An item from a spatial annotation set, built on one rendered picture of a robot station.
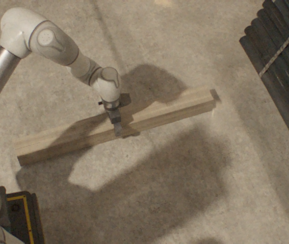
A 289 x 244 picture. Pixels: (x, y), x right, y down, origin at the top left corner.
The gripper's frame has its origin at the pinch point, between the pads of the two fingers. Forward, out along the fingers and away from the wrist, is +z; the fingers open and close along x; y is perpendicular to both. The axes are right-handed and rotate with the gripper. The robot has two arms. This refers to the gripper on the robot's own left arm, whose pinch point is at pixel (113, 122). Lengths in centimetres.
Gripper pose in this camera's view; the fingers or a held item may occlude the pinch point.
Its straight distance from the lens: 281.2
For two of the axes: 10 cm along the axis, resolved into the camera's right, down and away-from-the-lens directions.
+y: -9.5, 2.8, -1.6
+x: 3.2, 7.8, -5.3
